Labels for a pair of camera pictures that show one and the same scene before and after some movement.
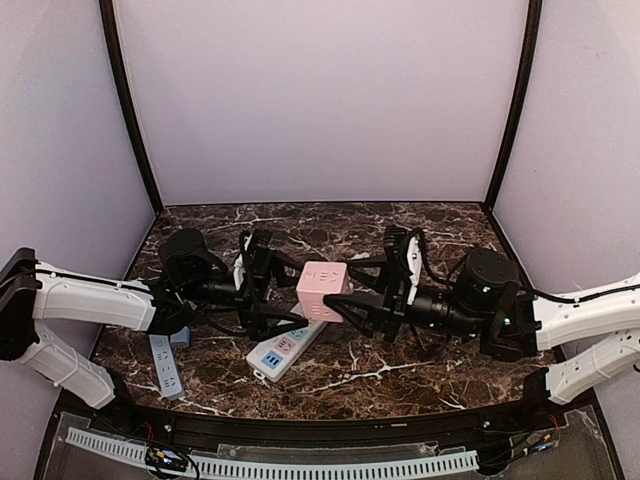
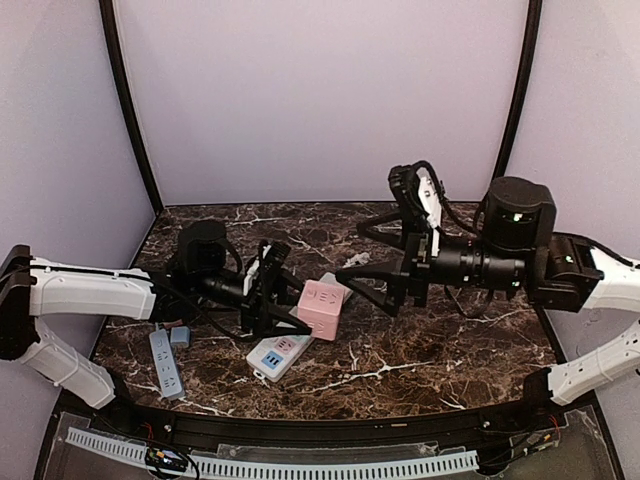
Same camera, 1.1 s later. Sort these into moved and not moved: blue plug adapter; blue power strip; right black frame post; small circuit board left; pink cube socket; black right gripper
Moved: black right gripper; pink cube socket
Not moved: blue plug adapter; small circuit board left; right black frame post; blue power strip
